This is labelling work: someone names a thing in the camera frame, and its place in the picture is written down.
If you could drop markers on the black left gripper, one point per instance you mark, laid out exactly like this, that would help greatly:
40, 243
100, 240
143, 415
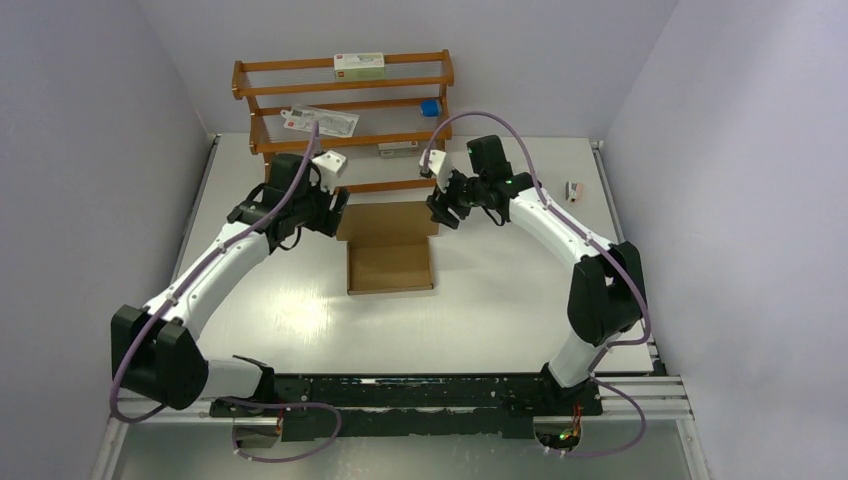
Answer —
327, 219

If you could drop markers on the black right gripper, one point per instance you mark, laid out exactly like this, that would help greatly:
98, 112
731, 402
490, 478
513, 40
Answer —
439, 205

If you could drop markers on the brown cardboard box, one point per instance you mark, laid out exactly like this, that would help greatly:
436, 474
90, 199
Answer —
388, 247

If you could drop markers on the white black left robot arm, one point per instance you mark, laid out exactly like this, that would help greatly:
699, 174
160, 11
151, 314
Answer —
154, 348

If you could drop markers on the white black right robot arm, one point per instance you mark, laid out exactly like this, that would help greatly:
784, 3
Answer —
606, 293

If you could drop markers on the small grey box lower shelf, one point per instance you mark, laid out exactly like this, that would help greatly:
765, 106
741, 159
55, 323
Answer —
400, 149

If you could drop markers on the white green box top shelf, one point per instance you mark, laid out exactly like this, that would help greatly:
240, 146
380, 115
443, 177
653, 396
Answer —
367, 66

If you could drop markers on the clear plastic blister pack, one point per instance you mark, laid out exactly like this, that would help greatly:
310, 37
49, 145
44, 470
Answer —
331, 123

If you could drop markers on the blue white small roll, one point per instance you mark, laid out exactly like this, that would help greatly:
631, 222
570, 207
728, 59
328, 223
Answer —
431, 108

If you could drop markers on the orange wooden shelf rack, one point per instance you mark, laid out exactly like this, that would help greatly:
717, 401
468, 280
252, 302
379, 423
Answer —
401, 107

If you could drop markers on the small pink stapler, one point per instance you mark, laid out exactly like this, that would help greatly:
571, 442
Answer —
574, 191

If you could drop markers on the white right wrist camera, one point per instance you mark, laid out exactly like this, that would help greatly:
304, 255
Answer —
436, 164

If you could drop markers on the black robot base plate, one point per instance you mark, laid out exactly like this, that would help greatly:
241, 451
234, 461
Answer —
315, 406

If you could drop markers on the aluminium table frame rail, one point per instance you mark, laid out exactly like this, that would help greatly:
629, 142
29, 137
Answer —
643, 432

